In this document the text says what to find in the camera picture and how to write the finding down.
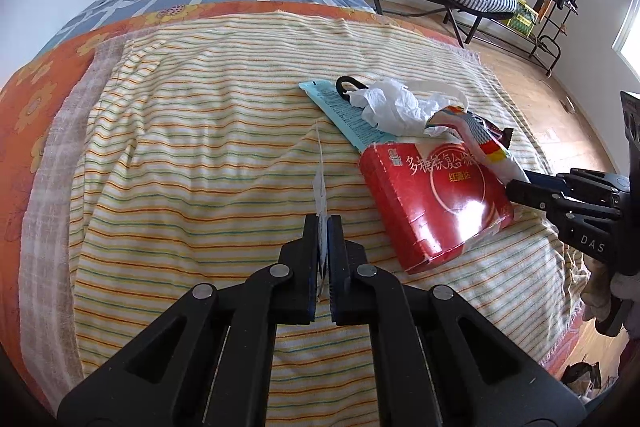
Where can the grey woven blanket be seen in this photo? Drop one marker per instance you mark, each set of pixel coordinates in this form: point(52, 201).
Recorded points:
point(55, 167)

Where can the thin white wrapper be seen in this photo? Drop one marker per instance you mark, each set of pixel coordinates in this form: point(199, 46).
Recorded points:
point(320, 187)

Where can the window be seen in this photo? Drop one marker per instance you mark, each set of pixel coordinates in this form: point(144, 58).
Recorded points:
point(631, 37)

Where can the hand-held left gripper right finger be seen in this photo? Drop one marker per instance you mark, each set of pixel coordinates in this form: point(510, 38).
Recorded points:
point(336, 272)

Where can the colourful striped wrapper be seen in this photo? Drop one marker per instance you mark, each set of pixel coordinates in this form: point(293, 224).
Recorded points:
point(475, 134)

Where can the teal printed packet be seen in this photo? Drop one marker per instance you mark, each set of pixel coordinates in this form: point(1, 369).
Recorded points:
point(340, 112)

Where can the dark small wrapper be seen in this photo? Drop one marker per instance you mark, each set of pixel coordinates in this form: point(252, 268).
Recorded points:
point(505, 136)

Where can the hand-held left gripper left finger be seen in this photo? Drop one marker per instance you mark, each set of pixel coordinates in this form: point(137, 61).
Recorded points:
point(310, 267)

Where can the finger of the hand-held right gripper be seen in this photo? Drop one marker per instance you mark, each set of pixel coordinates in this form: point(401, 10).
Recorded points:
point(542, 181)
point(530, 196)

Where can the yellow striped towel blanket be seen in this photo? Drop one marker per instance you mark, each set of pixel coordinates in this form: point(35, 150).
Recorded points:
point(200, 157)

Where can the person's right hand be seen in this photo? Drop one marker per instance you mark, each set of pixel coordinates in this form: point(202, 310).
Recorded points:
point(597, 287)

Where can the white tissue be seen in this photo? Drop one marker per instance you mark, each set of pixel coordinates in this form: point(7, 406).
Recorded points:
point(390, 107)

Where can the red cardboard box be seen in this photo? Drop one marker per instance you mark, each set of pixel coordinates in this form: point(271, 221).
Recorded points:
point(440, 207)

